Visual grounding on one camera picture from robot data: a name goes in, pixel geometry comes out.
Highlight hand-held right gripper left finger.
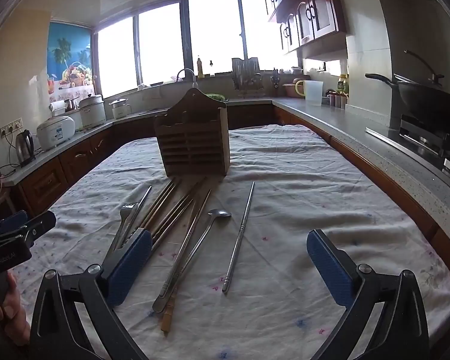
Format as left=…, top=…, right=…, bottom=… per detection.
left=29, top=228, right=153, bottom=360

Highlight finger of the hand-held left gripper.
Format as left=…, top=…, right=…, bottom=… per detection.
left=0, top=211, right=29, bottom=241
left=5, top=210, right=57, bottom=250

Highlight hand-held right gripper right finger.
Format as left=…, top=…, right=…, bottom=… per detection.
left=306, top=229, right=430, bottom=360

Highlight metal fork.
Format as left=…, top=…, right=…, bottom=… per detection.
left=107, top=202, right=141, bottom=259

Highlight light bamboo chopstick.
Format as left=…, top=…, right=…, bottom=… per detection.
left=160, top=189, right=213, bottom=333

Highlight wooden utensil holder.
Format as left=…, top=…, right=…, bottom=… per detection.
left=153, top=87, right=232, bottom=179

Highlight person's left hand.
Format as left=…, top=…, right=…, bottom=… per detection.
left=0, top=270, right=31, bottom=346

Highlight wooden base cabinets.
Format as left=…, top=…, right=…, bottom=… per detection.
left=2, top=103, right=450, bottom=284

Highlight metal chopstick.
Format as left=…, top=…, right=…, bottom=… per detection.
left=124, top=185, right=153, bottom=242
left=222, top=181, right=256, bottom=294

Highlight pile of wooden chopsticks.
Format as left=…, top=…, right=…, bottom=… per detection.
left=140, top=178, right=201, bottom=256

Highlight steel electric kettle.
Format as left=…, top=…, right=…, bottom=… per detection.
left=14, top=129, right=37, bottom=168

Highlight white floral tablecloth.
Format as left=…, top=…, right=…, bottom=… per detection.
left=13, top=124, right=450, bottom=360

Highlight white rice cooker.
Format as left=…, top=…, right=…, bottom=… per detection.
left=36, top=115, right=77, bottom=152

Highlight white paper roll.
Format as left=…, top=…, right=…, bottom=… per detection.
left=49, top=100, right=69, bottom=118

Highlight tall white cooker pot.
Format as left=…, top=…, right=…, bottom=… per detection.
left=78, top=94, right=107, bottom=130

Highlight grey speckled countertop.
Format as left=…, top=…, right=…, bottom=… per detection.
left=0, top=95, right=450, bottom=241

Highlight small white cooker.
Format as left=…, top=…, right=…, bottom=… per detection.
left=109, top=98, right=133, bottom=121

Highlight gas stove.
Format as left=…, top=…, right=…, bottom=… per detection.
left=365, top=114, right=450, bottom=176

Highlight white plastic pitcher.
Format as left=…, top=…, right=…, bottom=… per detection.
left=304, top=80, right=325, bottom=107

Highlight pink bowl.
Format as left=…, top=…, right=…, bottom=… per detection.
left=282, top=83, right=305, bottom=99

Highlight black wok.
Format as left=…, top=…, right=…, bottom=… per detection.
left=364, top=72, right=450, bottom=134

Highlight curved sink faucet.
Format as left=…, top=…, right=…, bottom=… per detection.
left=175, top=68, right=199, bottom=84

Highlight knife rack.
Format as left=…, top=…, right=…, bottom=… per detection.
left=231, top=57, right=264, bottom=91

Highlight wok lid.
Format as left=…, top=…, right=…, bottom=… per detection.
left=394, top=49, right=450, bottom=91

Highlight kitchen window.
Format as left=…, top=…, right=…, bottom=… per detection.
left=92, top=0, right=302, bottom=99

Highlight wall power socket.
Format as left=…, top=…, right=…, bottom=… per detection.
left=0, top=118, right=24, bottom=138

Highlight fruit wall poster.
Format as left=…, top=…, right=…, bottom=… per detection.
left=46, top=22, right=98, bottom=103

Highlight wooden wall cabinets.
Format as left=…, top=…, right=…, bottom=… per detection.
left=256, top=0, right=349, bottom=55

